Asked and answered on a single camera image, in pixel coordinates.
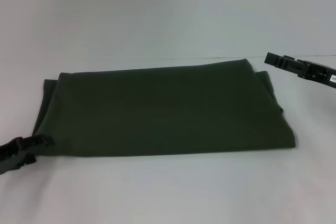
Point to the dark green shirt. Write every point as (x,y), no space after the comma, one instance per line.
(162,108)

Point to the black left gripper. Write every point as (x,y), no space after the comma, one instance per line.
(9,155)

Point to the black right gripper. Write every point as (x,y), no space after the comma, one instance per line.
(319,75)

